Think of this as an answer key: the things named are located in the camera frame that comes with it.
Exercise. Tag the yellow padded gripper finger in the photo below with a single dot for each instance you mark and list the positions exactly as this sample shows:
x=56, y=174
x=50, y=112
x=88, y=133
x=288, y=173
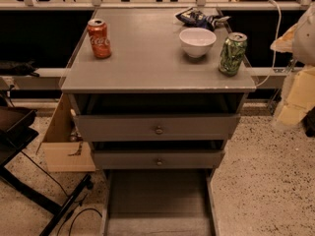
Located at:
x=298, y=98

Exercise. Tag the grey bottom drawer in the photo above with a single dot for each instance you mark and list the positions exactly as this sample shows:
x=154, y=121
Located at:
x=165, y=202

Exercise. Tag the grey drawer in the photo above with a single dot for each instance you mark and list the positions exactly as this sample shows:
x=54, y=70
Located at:
x=158, y=159
x=165, y=202
x=174, y=127

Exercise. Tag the grey top drawer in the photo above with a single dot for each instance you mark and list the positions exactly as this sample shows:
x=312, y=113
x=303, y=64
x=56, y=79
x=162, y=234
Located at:
x=174, y=127

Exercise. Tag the grey drawer cabinet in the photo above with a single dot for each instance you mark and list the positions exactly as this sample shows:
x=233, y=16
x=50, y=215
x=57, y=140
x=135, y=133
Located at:
x=148, y=73

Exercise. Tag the grey middle drawer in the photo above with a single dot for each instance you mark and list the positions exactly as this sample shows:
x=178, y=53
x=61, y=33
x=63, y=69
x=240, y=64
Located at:
x=158, y=159

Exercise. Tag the green soda can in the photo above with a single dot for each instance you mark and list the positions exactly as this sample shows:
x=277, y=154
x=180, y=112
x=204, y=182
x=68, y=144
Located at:
x=232, y=53

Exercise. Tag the white ceramic bowl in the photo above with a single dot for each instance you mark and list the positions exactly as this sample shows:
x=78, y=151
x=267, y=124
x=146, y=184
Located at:
x=197, y=42

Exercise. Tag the blue chip bag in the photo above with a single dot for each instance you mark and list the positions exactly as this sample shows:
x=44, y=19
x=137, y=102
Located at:
x=193, y=18

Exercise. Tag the orange soda can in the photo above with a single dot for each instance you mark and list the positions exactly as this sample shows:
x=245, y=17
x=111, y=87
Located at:
x=97, y=30

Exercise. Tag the cardboard box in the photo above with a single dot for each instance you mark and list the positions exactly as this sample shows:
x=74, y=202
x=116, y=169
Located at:
x=64, y=150

